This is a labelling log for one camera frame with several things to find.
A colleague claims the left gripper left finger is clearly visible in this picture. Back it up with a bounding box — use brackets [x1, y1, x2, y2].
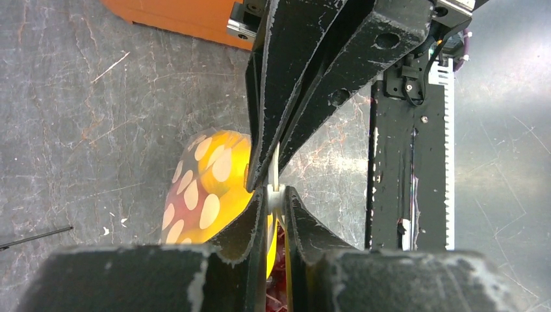
[18, 188, 267, 311]

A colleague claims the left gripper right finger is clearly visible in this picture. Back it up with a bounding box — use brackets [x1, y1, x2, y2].
[283, 187, 518, 311]

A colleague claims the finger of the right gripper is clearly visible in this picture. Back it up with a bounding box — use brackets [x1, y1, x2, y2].
[245, 1, 345, 192]
[279, 1, 435, 168]

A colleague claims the clear dotted zip top bag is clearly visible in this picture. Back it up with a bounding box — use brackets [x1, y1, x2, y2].
[160, 128, 294, 312]

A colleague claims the yellow mango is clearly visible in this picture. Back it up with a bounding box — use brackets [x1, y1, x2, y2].
[160, 129, 279, 279]

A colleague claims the purple grape bunch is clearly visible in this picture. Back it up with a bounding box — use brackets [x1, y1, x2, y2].
[265, 225, 288, 311]

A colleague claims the orange plastic food bin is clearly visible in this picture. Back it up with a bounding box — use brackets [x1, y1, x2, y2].
[101, 0, 253, 51]

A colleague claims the silver microphone on tripod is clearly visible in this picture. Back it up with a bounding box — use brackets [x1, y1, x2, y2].
[1, 226, 74, 251]

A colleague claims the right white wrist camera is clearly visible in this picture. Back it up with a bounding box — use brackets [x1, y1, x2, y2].
[226, 0, 267, 43]

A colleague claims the white cable duct strip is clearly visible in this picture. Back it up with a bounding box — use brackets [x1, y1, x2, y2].
[429, 57, 455, 250]

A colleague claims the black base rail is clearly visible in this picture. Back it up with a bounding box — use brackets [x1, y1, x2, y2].
[365, 55, 446, 251]

